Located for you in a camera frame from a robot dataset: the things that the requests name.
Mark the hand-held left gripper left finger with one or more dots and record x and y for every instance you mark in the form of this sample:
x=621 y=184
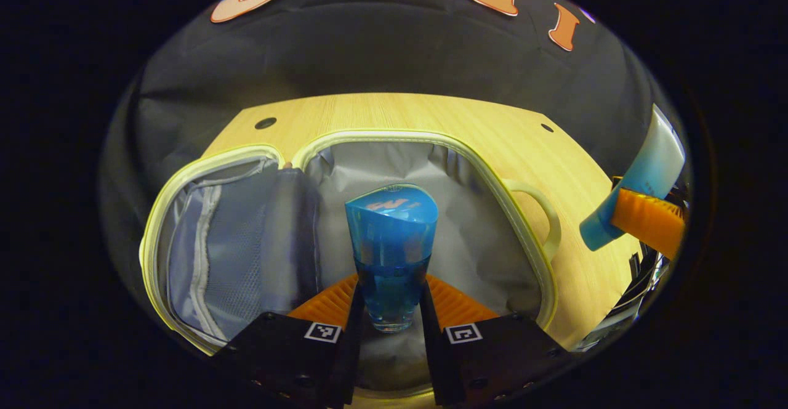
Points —
x=352 y=360

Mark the blue cosmetic tube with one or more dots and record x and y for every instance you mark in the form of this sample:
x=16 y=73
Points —
x=652 y=162

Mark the cream suitcase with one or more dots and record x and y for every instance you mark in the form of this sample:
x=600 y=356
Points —
x=246 y=242

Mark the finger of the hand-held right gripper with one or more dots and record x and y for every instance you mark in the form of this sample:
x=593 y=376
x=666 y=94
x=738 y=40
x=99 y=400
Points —
x=646 y=221

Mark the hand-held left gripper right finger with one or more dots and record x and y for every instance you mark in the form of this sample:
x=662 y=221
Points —
x=431 y=360

